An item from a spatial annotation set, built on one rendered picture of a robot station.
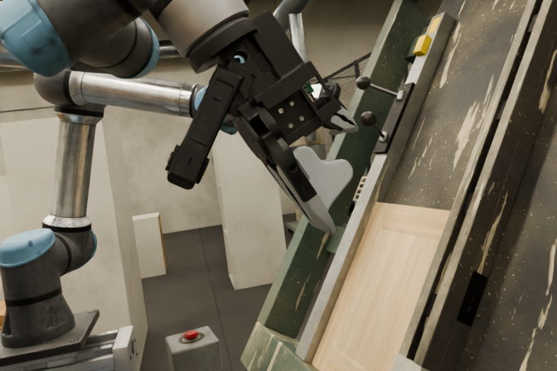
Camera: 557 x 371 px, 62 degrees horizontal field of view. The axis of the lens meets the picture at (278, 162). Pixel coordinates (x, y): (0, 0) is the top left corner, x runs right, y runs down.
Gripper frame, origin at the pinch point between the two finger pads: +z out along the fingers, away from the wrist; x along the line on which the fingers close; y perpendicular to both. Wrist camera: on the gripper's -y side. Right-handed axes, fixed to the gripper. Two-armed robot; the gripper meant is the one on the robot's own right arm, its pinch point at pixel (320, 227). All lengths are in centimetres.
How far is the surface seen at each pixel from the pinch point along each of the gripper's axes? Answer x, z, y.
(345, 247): 63, 27, 12
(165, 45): 797, -191, 81
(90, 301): 272, 30, -108
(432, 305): 26.8, 30.3, 12.2
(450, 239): 28.8, 24.4, 21.9
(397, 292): 43, 33, 12
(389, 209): 57, 24, 25
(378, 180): 64, 19, 28
